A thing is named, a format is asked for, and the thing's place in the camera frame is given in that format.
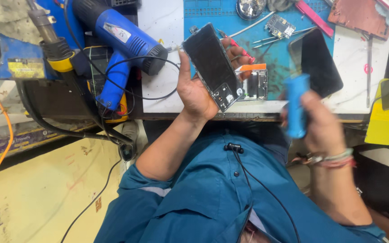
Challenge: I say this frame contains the person's right hand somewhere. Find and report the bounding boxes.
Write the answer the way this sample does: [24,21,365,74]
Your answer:
[280,89,351,156]

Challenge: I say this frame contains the person's left hand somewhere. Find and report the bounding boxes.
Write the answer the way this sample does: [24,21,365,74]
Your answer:
[176,36,253,123]

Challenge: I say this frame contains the blue tool handle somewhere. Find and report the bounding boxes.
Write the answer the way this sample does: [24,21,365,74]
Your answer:
[283,74,312,140]

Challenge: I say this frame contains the black smartphone with glossy screen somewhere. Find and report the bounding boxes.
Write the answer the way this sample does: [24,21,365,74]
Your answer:
[288,27,344,99]

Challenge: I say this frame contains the yellow card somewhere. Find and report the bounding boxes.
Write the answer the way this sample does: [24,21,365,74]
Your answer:
[364,78,389,146]

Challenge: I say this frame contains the blue repair mat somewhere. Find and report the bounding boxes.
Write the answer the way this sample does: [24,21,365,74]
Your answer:
[183,0,336,101]

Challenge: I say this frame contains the long metal spudger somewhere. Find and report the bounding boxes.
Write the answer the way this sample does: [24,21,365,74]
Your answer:
[365,35,374,109]

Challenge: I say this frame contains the silver tweezers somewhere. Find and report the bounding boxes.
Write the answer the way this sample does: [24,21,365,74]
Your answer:
[251,26,317,50]

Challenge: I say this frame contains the small green circuit board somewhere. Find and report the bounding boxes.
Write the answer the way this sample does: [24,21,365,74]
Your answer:
[264,14,296,40]

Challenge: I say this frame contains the pink pry tool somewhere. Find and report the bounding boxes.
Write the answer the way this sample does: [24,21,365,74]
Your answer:
[295,0,335,38]

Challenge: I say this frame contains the copper coloured phone back plate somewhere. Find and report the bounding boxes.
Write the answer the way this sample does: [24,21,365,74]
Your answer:
[328,0,389,41]

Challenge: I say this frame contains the round metal tin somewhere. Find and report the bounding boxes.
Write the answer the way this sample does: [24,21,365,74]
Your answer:
[236,0,268,21]

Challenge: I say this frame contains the teal shirt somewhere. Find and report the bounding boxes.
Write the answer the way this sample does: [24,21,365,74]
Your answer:
[93,130,387,243]

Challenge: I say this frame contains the blue heat gun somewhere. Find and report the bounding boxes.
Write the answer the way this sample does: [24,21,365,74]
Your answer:
[72,0,169,112]

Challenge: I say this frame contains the yellow multimeter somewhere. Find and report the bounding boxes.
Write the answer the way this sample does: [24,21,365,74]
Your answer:
[82,45,130,124]

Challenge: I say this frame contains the hot air wand yellow collar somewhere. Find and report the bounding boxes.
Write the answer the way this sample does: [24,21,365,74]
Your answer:
[26,0,77,73]

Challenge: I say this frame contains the blue rework station box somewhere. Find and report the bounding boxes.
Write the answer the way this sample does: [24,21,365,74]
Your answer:
[0,0,87,81]

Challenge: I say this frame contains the grey dirty cloth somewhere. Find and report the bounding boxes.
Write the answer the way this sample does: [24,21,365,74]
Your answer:
[0,0,44,46]

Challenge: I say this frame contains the beaded wrist bracelets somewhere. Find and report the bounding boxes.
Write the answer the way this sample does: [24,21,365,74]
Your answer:
[292,148,357,169]

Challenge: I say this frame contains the phone frame with orange strip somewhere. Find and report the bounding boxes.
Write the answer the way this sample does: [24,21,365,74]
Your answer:
[234,63,269,101]

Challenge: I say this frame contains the black earphone cable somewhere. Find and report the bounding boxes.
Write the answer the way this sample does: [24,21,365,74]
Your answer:
[224,142,302,243]

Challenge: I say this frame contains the red handled screwdriver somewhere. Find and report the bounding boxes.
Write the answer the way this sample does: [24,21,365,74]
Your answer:
[216,28,256,65]

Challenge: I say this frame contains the white cable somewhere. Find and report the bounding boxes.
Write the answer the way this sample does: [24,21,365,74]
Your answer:
[228,10,277,38]

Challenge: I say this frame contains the black heat gun cable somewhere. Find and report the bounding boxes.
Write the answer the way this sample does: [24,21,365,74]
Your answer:
[63,0,181,101]

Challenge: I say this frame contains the thin black floor cable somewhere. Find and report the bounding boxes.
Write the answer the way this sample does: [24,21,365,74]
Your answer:
[60,158,123,243]

